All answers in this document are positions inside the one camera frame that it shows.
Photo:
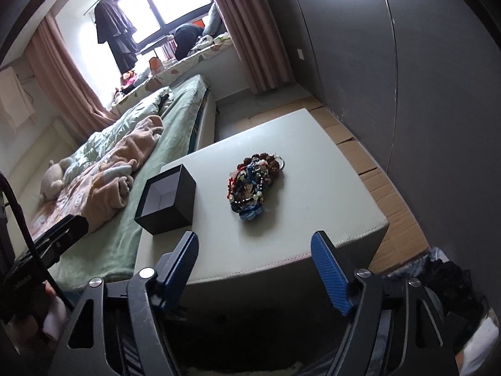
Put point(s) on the bed with green sheet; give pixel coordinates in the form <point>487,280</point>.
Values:
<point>110,252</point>

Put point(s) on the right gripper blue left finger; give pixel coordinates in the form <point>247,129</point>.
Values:
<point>174,270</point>

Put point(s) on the window with dark frame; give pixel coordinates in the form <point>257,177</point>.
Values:
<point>155,18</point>

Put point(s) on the floral window seat cushion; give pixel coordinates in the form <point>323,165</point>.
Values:
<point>174,72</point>

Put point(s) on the beige hanging towel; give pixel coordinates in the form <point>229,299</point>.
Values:
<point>15,102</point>

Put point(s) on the black bag on sill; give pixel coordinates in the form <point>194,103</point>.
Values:
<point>185,37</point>

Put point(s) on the flattened cardboard sheets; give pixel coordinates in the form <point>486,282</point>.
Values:
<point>404,239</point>

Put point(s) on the black square jewelry box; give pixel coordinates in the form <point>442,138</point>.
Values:
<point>167,201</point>

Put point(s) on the right pink curtain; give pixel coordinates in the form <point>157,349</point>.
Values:
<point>257,41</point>

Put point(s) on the beige plush toy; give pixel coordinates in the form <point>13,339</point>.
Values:
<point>53,179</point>

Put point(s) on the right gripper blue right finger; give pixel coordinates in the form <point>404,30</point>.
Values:
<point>335,269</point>

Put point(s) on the dark hanging garment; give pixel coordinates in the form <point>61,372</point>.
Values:
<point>114,28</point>

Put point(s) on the pink fleece blanket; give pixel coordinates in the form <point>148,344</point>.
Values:
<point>103,189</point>

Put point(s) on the green floral duvet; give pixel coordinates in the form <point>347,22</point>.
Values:
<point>100,143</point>

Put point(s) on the left pink curtain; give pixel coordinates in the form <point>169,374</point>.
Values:
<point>62,82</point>

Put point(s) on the pink curtain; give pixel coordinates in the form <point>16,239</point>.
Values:
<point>257,41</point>
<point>62,82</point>

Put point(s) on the white leather ottoman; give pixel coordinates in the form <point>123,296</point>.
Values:
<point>268,260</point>

